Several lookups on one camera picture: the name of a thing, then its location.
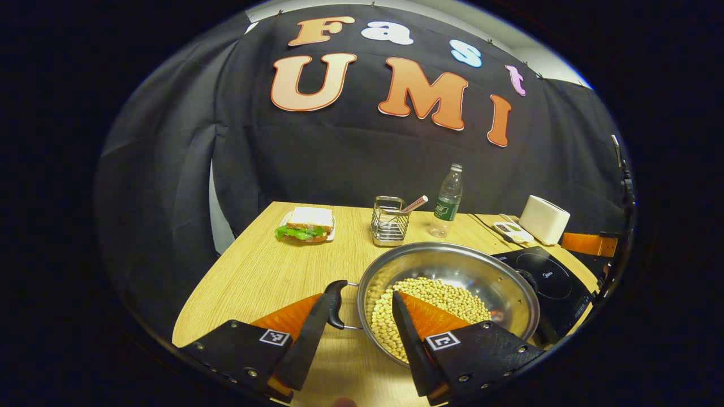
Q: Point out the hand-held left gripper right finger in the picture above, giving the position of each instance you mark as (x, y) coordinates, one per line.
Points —
(410, 350)

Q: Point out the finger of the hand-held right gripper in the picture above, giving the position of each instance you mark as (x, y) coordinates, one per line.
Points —
(588, 245)

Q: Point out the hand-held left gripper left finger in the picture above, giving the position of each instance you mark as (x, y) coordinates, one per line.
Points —
(308, 350)

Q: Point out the black induction cooktop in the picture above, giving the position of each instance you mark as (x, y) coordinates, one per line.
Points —
(557, 282)

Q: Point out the pile of soybeans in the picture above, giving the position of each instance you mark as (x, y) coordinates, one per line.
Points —
(452, 297)

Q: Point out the stainless steel pot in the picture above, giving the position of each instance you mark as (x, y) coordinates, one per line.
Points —
(452, 260)

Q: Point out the white toaster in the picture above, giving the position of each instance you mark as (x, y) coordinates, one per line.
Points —
(544, 220)

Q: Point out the divided white grain dish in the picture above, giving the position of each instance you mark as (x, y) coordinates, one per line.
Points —
(512, 230)

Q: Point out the sandwich with lettuce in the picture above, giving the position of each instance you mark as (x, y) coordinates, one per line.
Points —
(308, 220)

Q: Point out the clear plastic water bottle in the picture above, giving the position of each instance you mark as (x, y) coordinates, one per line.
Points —
(447, 206)

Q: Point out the striped stick in holder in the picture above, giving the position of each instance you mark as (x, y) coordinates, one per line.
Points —
(417, 202)

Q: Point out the black backdrop cloth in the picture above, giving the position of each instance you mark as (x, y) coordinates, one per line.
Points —
(350, 164)

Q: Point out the row of black cloth clips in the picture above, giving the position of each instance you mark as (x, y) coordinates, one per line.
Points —
(490, 41)

